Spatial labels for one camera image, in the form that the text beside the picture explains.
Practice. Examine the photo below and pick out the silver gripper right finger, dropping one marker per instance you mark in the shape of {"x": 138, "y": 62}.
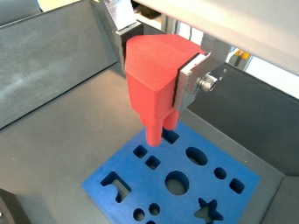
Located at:
{"x": 194, "y": 74}

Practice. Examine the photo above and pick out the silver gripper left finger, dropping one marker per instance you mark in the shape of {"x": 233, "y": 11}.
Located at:
{"x": 122, "y": 25}

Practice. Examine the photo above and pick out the red three-prong block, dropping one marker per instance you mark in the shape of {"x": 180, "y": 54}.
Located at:
{"x": 154, "y": 57}

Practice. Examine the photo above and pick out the black object at corner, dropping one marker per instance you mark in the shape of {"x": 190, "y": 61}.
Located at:
{"x": 11, "y": 210}

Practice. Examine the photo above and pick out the grey bin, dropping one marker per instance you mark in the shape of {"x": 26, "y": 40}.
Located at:
{"x": 66, "y": 117}

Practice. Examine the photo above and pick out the blue shape-sorter board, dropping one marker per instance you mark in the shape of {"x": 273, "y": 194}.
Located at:
{"x": 184, "y": 182}

